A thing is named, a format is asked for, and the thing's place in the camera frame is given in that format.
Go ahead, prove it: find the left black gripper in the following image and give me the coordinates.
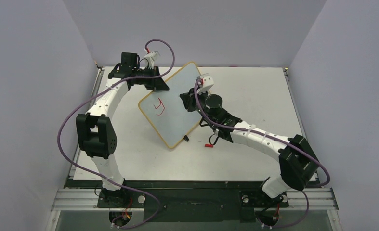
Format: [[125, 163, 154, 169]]
[[133, 66, 169, 91]]

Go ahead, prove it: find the yellow framed whiteboard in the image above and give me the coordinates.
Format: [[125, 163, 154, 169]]
[[138, 62, 201, 149]]

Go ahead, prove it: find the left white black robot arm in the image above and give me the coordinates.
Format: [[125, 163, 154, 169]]
[[76, 51, 169, 207]]

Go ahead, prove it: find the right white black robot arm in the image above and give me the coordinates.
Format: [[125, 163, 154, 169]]
[[179, 89, 319, 205]]

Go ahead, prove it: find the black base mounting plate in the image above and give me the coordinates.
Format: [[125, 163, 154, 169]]
[[97, 180, 289, 222]]

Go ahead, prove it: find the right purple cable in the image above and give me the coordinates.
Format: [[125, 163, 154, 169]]
[[194, 79, 331, 230]]

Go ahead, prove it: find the purple cable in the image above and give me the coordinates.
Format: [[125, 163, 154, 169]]
[[194, 79, 331, 230], [57, 38, 176, 230]]

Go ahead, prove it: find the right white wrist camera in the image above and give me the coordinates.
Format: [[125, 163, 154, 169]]
[[196, 73, 214, 95]]

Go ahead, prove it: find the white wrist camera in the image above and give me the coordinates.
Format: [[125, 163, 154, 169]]
[[143, 51, 160, 68], [196, 73, 214, 95]]

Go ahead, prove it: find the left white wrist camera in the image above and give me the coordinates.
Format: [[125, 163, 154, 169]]
[[143, 51, 160, 68]]

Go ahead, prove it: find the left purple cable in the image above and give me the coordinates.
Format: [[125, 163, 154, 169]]
[[57, 38, 176, 230]]

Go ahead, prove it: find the aluminium rail frame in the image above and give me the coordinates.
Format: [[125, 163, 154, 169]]
[[46, 182, 342, 231]]

